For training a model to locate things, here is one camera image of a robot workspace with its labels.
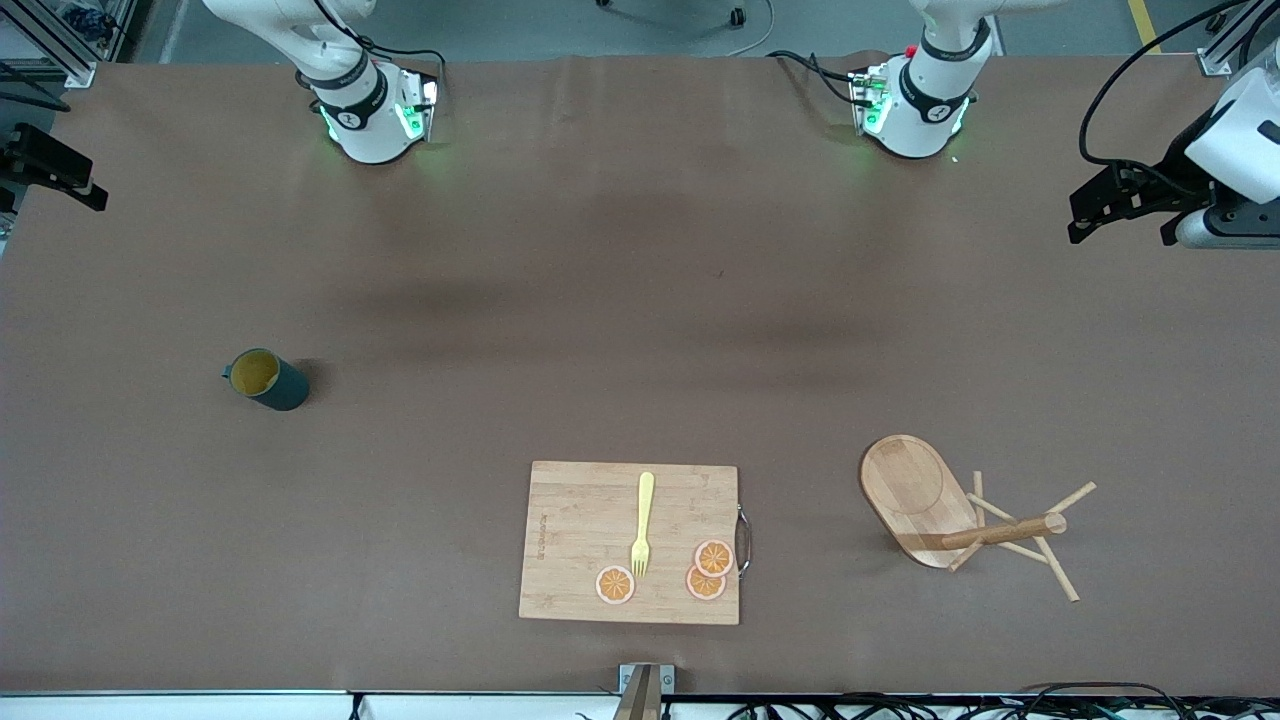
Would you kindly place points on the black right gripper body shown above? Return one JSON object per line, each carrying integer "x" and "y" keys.
{"x": 22, "y": 152}

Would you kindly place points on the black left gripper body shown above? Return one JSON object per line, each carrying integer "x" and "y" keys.
{"x": 1168, "y": 171}

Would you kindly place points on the dark green mug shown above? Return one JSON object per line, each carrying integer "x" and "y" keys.
{"x": 278, "y": 385}

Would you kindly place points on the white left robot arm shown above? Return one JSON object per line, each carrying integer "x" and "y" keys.
{"x": 925, "y": 110}

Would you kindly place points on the wooden mug tree rack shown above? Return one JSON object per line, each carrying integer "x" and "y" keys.
{"x": 905, "y": 485}

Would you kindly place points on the brown table cover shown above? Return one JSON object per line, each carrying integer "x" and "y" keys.
{"x": 300, "y": 520}

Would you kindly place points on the toy orange slice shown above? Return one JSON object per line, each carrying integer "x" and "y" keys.
{"x": 702, "y": 589}
{"x": 615, "y": 585}
{"x": 713, "y": 557}

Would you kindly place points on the yellow plastic fork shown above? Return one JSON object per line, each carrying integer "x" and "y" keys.
{"x": 645, "y": 500}

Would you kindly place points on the bamboo cutting board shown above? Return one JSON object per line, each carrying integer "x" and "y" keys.
{"x": 570, "y": 530}

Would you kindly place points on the aluminium frame post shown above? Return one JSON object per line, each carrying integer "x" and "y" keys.
{"x": 1215, "y": 60}
{"x": 70, "y": 70}

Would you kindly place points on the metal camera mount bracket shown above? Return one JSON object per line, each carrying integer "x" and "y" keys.
{"x": 645, "y": 690}

